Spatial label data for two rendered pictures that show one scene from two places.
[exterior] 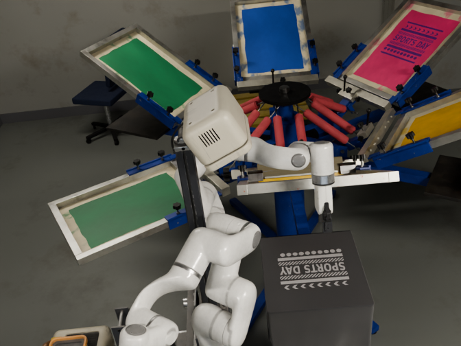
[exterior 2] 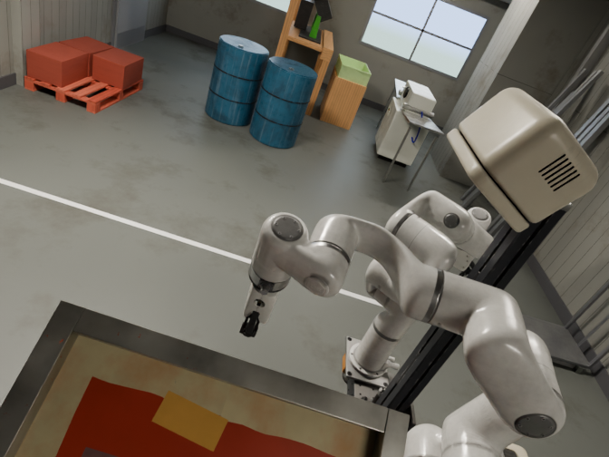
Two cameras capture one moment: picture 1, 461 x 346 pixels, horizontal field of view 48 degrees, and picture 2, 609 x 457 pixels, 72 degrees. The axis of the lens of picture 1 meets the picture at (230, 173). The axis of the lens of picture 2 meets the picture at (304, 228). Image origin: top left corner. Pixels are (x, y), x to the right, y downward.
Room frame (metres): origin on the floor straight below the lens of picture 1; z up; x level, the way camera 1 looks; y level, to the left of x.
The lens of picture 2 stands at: (1.99, -0.35, 2.11)
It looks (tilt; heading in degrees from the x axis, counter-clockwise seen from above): 32 degrees down; 173
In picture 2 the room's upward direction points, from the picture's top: 22 degrees clockwise
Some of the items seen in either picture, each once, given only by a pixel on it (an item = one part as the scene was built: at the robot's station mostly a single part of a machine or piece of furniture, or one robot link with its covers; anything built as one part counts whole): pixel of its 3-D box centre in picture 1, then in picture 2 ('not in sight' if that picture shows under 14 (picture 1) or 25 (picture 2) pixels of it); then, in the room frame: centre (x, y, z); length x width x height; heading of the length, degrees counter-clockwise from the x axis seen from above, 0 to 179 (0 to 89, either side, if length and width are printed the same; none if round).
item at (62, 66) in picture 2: not in sight; (90, 72); (-2.78, -2.69, 0.20); 1.12 x 0.80 x 0.41; 179
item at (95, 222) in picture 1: (153, 182); not in sight; (2.43, 0.43, 1.05); 1.08 x 0.61 x 0.23; 117
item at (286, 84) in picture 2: not in sight; (259, 92); (-3.32, -0.84, 0.48); 1.29 x 0.83 x 0.95; 86
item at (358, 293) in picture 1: (312, 268); not in sight; (1.73, -0.32, 0.95); 0.48 x 0.44 x 0.01; 177
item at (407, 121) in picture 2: not in sight; (404, 123); (-4.09, 1.24, 0.52); 2.26 x 0.55 x 1.04; 178
